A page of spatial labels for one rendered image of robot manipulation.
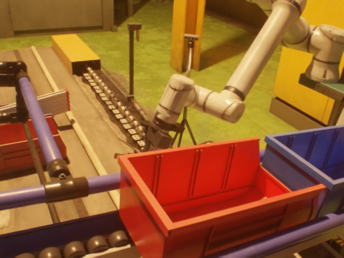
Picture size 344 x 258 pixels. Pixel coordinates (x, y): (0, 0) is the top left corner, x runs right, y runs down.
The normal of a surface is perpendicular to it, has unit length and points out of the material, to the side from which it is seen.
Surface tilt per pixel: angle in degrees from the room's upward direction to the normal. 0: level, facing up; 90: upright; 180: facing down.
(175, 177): 88
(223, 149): 88
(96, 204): 0
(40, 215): 0
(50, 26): 90
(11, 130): 88
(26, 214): 0
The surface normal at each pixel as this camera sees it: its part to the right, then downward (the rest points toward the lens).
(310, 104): -0.87, 0.19
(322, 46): -0.63, 0.36
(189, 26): 0.48, 0.47
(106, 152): 0.07, -0.87
